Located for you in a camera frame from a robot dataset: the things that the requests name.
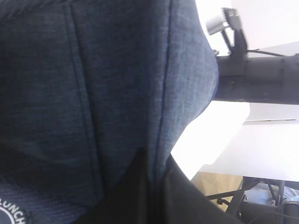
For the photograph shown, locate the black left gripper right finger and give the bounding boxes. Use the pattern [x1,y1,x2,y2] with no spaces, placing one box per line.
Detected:
[140,156,240,224]

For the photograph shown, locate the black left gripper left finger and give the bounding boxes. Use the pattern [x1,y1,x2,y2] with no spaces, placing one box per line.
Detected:
[74,148,148,224]

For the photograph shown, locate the dark blue lunch bag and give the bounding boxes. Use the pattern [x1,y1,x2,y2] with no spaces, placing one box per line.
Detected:
[0,0,218,224]

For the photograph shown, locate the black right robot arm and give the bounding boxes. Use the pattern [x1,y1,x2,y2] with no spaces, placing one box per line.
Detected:
[214,54,299,105]

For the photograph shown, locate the black chair base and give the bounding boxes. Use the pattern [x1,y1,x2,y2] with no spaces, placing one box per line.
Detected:
[208,177,299,224]

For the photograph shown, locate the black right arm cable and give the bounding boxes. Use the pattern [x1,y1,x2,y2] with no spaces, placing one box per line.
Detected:
[246,48,287,58]

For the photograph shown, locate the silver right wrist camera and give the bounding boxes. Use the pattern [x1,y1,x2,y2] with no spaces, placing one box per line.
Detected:
[205,7,248,56]

